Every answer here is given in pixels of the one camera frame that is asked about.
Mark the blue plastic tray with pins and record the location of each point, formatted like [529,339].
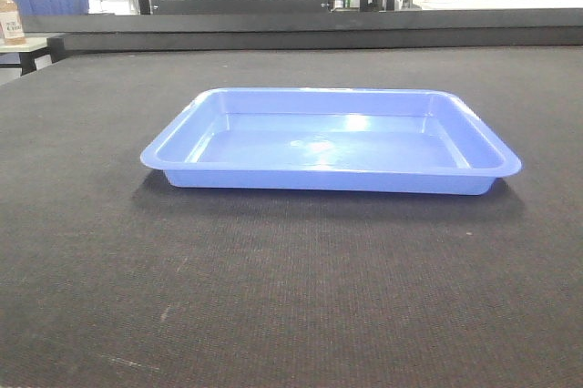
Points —
[345,139]

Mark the small side table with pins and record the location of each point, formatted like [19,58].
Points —
[35,46]

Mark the cardboard box with label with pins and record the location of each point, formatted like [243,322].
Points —
[11,25]

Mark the white workbench background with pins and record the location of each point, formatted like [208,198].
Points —
[458,5]

